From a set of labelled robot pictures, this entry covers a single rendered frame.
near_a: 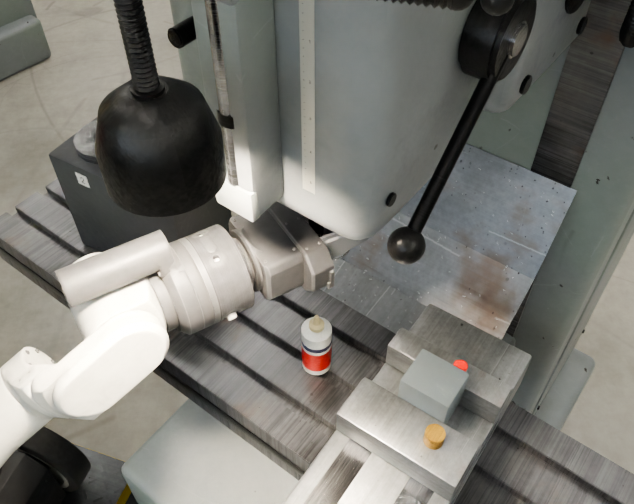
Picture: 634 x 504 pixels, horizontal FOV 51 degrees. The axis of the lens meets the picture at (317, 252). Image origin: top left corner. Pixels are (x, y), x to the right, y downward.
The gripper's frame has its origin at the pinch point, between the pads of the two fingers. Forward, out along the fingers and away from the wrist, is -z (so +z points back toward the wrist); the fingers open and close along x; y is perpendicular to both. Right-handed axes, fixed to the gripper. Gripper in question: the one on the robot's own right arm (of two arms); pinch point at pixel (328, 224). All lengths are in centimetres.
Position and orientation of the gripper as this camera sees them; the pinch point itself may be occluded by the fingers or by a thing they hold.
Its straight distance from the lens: 68.6
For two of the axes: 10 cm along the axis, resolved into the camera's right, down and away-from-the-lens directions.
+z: -8.5, 3.8, -3.5
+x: -5.2, -6.4, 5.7
